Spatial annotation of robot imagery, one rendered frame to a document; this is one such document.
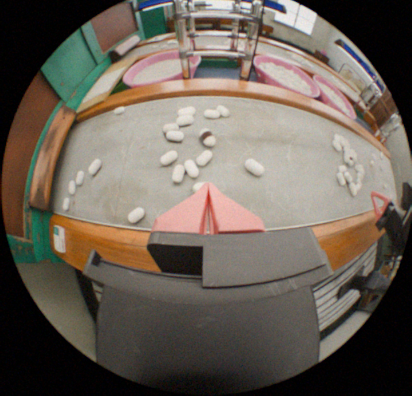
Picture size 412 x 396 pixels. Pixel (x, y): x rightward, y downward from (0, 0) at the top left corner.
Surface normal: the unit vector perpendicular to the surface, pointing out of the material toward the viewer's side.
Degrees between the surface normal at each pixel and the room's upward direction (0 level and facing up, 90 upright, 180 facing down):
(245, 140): 0
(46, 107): 90
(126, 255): 0
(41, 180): 67
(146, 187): 0
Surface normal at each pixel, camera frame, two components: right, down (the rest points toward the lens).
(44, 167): 0.92, -0.09
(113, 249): 0.00, -0.24
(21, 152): 1.00, 0.00
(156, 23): 0.08, 0.97
